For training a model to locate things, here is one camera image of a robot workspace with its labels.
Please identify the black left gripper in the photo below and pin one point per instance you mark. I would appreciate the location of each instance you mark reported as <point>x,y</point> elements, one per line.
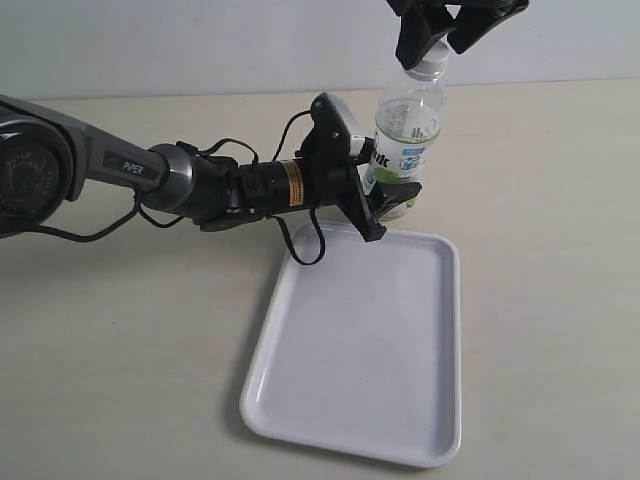
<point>317,180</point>

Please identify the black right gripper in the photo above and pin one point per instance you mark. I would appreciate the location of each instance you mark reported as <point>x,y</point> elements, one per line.
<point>425,22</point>

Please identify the white bottle cap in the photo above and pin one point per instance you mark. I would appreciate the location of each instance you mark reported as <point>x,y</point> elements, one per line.
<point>435,60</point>

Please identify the clear plastic drink bottle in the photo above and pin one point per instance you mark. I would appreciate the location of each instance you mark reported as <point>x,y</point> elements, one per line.
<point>408,120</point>

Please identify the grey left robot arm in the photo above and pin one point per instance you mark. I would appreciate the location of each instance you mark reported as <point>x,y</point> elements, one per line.
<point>48,156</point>

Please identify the white plastic tray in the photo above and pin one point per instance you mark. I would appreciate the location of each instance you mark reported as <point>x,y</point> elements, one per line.
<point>361,353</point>

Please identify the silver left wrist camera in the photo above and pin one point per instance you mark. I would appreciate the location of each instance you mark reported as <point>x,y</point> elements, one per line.
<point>336,129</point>

